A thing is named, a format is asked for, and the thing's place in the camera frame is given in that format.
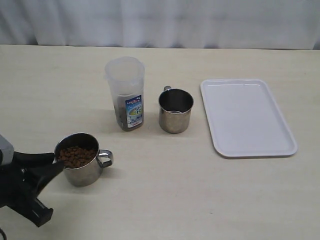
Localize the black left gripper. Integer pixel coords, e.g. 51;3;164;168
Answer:
0;151;64;227

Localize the steel mug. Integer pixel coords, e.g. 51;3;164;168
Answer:
54;132;114;187
158;85;194;134

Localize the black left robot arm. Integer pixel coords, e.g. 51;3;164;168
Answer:
0;136;64;227

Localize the clear plastic container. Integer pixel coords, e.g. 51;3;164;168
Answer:
104;56;145;132

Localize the white plastic tray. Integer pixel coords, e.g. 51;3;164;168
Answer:
200;78;298;159

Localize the white curtain backdrop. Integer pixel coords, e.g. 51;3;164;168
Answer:
0;0;320;50

